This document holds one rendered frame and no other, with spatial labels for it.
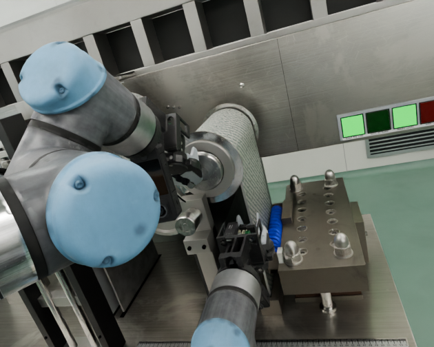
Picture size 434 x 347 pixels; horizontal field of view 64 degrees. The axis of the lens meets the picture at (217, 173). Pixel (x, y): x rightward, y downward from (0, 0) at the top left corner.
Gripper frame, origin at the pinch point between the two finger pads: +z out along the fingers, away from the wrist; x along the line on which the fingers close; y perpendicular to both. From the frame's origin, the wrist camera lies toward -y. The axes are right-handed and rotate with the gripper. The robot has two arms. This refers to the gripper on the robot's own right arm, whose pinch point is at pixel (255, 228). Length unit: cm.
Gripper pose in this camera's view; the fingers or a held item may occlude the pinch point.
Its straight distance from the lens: 73.9
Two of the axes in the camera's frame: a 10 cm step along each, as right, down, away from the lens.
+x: -9.4, 1.5, 3.0
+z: 2.2, -3.9, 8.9
